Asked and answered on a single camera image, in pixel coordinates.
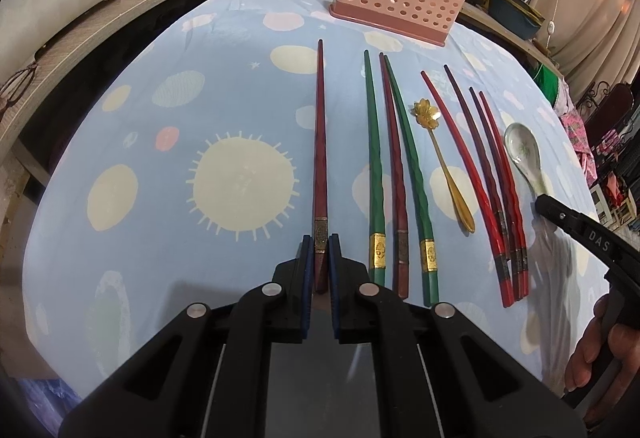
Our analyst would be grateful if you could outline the beige hanging curtain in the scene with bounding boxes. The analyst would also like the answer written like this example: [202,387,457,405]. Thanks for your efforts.
[530,0,639,102]

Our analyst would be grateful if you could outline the dark red chopstick gold band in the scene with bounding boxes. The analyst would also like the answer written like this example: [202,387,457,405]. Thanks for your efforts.
[312,40,329,294]

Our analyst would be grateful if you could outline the dark purple-red chopstick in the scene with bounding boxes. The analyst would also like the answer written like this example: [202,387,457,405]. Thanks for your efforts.
[444,65,516,307]

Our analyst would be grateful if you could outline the green chopstick gold band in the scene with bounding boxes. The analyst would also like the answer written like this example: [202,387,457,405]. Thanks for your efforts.
[363,50,386,287]
[382,55,439,307]

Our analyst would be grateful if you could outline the gold flower-shaped spoon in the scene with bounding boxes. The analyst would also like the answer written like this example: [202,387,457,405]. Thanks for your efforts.
[411,98,475,233]

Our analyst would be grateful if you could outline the right hand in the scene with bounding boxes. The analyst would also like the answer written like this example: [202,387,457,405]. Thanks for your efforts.
[563,293,640,424]

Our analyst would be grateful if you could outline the dark red chopstick pair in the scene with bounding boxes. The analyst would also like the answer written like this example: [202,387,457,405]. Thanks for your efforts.
[469,87,524,301]

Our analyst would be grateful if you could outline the eyeglasses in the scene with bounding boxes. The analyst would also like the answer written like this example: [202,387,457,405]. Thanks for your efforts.
[0,61,38,114]

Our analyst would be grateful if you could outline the bright red chopstick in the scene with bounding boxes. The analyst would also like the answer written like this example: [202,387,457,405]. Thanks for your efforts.
[421,70,515,308]

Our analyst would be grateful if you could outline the pink floral garment pile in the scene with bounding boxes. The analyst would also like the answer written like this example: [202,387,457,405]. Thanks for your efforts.
[553,79,598,186]

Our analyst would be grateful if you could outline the blue yellow stacked bowls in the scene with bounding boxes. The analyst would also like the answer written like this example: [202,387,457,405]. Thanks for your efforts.
[487,0,544,41]

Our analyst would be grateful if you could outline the blue planet-pattern tablecloth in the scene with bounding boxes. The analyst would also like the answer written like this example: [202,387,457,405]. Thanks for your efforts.
[23,0,596,396]

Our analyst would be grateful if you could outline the white ceramic spoon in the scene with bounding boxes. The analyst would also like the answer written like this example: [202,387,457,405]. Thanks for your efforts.
[503,123,548,197]

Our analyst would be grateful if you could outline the green cloth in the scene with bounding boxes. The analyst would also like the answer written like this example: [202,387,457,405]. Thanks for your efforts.
[532,64,565,107]

